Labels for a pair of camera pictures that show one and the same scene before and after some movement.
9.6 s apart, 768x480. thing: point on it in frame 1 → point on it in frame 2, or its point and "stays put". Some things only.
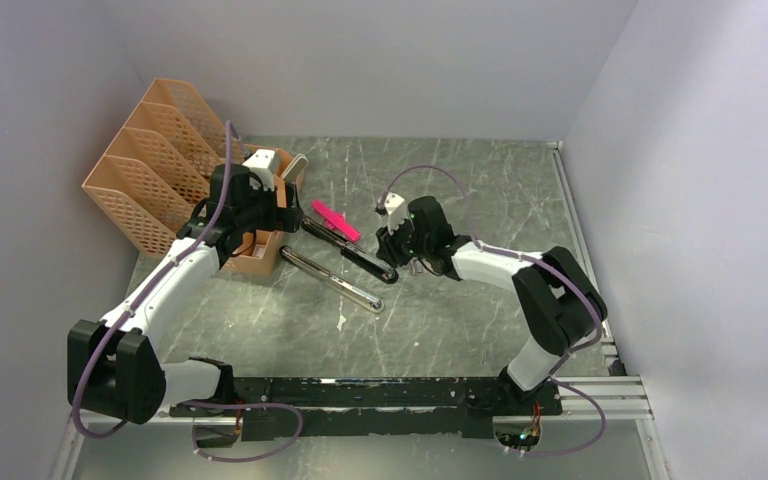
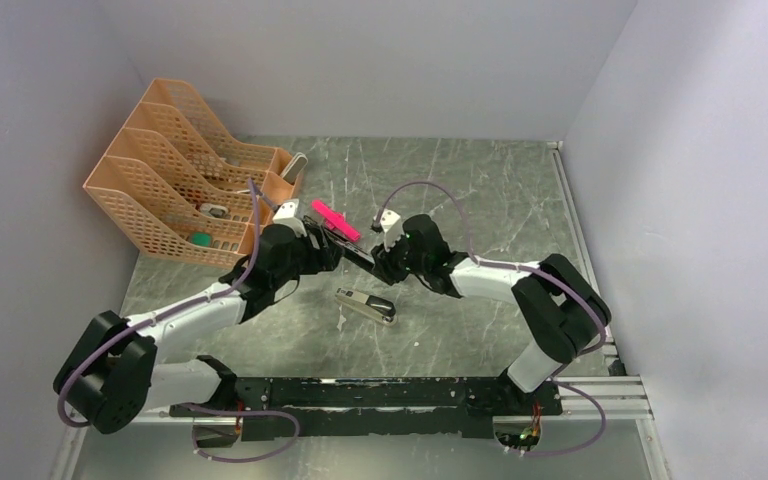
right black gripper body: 404,244 → 399,262
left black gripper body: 262,211 → 304,258
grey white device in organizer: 296,166 stays put
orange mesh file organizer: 157,171 stays put
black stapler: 352,252 stays put
